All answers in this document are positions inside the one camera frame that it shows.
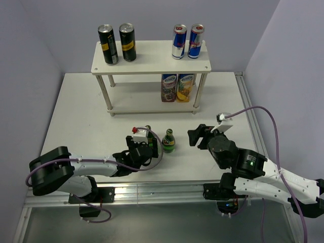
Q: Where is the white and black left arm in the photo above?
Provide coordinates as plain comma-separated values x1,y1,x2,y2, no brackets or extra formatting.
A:
25,135,164,202

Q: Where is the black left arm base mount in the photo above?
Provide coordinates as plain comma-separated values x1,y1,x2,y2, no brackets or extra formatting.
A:
68,187,115,223

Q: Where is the black and gold can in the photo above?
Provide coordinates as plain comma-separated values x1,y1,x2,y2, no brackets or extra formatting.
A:
98,24,118,65

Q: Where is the aluminium right side rail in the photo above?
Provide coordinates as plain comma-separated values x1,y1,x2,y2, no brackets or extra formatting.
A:
234,72,268,157

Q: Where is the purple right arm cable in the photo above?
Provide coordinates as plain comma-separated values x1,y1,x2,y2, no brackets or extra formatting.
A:
225,106,308,243

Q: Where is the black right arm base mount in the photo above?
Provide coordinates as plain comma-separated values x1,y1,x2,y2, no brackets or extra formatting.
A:
202,183,247,218

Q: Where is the blue silver energy drink can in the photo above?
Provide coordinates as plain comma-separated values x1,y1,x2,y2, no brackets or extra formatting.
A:
187,24,205,59

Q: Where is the aluminium front rail frame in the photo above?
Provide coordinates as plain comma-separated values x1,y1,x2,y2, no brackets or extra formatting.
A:
14,182,295,242

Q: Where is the tall green glass bottle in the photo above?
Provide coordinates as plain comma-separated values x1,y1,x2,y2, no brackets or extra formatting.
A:
147,132,157,149

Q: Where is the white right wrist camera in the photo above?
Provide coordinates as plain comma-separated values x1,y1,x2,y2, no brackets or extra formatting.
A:
211,112,233,133

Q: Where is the white two-tier shelf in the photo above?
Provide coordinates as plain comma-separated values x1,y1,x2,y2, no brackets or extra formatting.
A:
91,40,211,115

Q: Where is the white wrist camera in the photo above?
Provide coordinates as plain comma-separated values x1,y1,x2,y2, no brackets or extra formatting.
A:
211,112,233,133
132,127,149,143

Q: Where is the purple grape juice carton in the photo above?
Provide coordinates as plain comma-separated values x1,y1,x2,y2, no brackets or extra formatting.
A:
160,74,178,102

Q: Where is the dark olive beverage can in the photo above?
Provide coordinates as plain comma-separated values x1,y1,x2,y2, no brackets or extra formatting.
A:
119,23,137,62

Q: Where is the small red-tab silver can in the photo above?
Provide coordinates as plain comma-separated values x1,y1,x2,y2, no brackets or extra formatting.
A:
172,24,187,59

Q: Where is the yellow pineapple juice carton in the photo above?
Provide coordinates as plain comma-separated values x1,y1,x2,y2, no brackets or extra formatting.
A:
176,74,194,102

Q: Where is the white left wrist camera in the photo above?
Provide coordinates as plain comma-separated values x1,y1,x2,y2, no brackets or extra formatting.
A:
132,127,149,143

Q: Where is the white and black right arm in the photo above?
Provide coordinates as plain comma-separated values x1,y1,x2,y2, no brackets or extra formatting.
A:
187,124,323,218

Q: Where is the short green glass bottle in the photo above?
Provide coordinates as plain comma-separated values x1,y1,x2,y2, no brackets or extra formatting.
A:
162,129,176,153

